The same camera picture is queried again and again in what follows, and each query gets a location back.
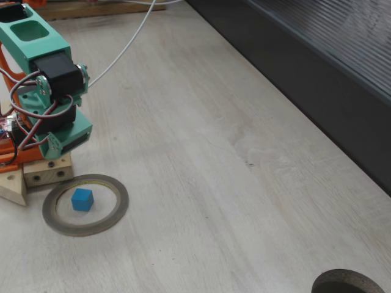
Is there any blue cube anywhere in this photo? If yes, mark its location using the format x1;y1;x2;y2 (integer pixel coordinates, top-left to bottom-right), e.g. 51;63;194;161
70;188;94;212

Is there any wooden base block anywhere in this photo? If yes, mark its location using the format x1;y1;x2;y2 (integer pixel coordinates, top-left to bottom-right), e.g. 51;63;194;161
23;151;75;187

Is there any red controller board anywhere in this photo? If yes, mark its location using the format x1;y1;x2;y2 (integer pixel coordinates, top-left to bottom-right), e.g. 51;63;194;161
0;114;16;140

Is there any grey translucent desk partition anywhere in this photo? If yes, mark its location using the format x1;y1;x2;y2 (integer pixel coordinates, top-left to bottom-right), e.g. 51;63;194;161
186;0;391;198

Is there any orange board mount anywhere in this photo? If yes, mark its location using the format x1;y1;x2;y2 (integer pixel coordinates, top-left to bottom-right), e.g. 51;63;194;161
0;134;20;173

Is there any white USB cable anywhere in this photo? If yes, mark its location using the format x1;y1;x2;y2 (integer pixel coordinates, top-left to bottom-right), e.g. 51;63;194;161
87;0;181;89

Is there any grey ring of tape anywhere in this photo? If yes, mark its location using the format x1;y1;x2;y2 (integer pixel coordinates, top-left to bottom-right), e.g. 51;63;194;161
42;173;130;238

